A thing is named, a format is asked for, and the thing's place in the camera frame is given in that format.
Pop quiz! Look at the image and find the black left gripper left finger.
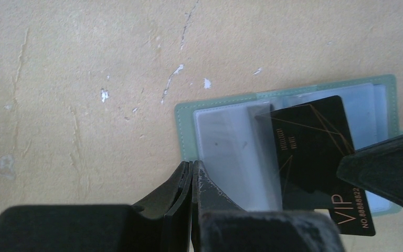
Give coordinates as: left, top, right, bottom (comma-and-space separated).
0, 162, 193, 251

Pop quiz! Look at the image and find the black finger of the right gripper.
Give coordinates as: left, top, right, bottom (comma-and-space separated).
336, 134, 403, 207

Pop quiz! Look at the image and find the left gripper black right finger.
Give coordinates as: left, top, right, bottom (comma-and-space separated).
191, 161, 345, 251

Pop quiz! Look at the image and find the grey-green card holder wallet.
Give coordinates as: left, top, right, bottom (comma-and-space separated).
175, 74, 400, 211

